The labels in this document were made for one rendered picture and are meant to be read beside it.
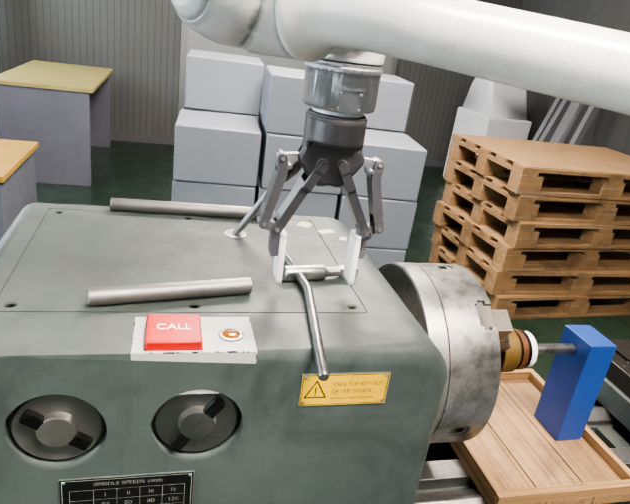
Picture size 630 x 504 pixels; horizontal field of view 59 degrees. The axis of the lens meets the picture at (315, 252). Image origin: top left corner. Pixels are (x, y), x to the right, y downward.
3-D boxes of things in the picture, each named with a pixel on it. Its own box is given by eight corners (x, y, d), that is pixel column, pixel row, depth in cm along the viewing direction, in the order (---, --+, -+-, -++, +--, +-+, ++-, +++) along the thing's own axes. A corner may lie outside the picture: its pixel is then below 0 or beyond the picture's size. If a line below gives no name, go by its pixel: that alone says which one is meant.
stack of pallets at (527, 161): (565, 259, 478) (603, 145, 440) (654, 315, 395) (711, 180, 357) (419, 258, 436) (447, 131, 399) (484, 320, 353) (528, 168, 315)
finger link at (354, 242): (350, 228, 76) (355, 229, 76) (342, 275, 79) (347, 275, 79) (356, 237, 73) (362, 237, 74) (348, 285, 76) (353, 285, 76)
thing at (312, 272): (352, 273, 85) (280, 276, 81) (354, 260, 84) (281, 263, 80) (358, 280, 83) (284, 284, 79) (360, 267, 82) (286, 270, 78)
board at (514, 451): (493, 515, 96) (499, 497, 94) (413, 385, 128) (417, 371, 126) (637, 500, 104) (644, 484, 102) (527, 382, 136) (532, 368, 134)
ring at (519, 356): (496, 342, 98) (542, 341, 100) (471, 315, 106) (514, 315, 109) (483, 386, 102) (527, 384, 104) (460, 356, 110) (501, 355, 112)
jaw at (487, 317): (447, 357, 98) (480, 331, 88) (441, 330, 101) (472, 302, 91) (503, 356, 101) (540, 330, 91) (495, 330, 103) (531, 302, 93)
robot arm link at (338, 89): (394, 70, 63) (385, 123, 65) (369, 61, 71) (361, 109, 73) (315, 60, 60) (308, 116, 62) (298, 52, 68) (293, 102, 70)
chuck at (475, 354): (432, 484, 89) (463, 295, 82) (367, 388, 119) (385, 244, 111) (483, 479, 92) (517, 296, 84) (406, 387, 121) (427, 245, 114)
